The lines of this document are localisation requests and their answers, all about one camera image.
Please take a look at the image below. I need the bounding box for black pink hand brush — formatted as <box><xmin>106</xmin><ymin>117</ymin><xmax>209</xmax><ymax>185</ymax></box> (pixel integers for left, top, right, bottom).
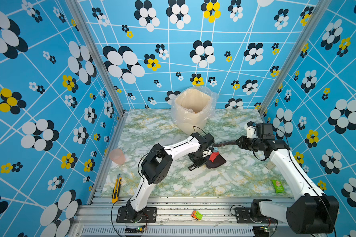
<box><xmin>213</xmin><ymin>141</ymin><xmax>237</xmax><ymax>147</ymax></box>

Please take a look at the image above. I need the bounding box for black dustpan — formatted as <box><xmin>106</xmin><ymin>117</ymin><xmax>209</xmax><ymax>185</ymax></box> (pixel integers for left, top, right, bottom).
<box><xmin>205</xmin><ymin>153</ymin><xmax>226</xmax><ymax>169</ymax></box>

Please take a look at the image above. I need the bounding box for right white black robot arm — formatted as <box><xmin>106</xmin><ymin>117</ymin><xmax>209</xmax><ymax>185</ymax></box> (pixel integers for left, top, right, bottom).
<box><xmin>236</xmin><ymin>121</ymin><xmax>339</xmax><ymax>234</ymax></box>

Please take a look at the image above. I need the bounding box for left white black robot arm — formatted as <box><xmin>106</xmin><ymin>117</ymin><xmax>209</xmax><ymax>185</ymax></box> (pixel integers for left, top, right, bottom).
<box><xmin>126</xmin><ymin>132</ymin><xmax>215</xmax><ymax>221</ymax></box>

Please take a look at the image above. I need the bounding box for green packet right edge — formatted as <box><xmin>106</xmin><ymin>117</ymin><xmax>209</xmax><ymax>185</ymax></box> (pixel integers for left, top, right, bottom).
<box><xmin>271</xmin><ymin>180</ymin><xmax>285</xmax><ymax>193</ymax></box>

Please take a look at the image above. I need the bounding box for small green orange toy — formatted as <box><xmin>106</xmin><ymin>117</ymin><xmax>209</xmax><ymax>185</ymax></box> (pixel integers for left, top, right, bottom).
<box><xmin>191</xmin><ymin>210</ymin><xmax>203</xmax><ymax>221</ymax></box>

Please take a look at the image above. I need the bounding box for pink translucent cup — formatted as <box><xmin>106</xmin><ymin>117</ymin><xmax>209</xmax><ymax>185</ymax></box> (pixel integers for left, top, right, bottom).
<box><xmin>109</xmin><ymin>149</ymin><xmax>126</xmax><ymax>166</ymax></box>

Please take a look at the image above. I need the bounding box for yellow utility knife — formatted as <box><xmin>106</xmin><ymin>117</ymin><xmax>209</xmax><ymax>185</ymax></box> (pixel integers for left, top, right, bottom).
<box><xmin>112</xmin><ymin>174</ymin><xmax>122</xmax><ymax>203</ymax></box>

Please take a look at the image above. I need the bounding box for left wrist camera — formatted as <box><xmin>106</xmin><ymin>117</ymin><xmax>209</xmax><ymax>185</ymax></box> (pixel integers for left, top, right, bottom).
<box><xmin>203</xmin><ymin>145</ymin><xmax>214</xmax><ymax>158</ymax></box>

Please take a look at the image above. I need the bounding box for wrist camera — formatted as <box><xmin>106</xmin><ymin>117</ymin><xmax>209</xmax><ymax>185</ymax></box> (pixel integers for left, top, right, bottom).
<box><xmin>203</xmin><ymin>145</ymin><xmax>214</xmax><ymax>158</ymax></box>
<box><xmin>244</xmin><ymin>121</ymin><xmax>257</xmax><ymax>138</ymax></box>

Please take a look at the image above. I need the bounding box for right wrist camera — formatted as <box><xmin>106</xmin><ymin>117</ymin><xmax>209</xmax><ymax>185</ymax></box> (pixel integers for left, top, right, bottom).
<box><xmin>244</xmin><ymin>121</ymin><xmax>257</xmax><ymax>138</ymax></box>

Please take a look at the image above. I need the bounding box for aluminium frame rail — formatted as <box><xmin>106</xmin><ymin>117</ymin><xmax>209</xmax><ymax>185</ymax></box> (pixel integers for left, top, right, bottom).
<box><xmin>68</xmin><ymin>196</ymin><xmax>327</xmax><ymax>237</ymax></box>

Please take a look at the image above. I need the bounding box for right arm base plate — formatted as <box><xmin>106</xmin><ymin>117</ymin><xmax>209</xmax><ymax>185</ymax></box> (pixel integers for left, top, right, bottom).
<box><xmin>234</xmin><ymin>207</ymin><xmax>254</xmax><ymax>224</ymax></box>

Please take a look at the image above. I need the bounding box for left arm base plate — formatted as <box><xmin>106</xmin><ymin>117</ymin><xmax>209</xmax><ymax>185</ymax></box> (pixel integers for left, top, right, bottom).
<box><xmin>116</xmin><ymin>206</ymin><xmax>157</xmax><ymax>224</ymax></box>

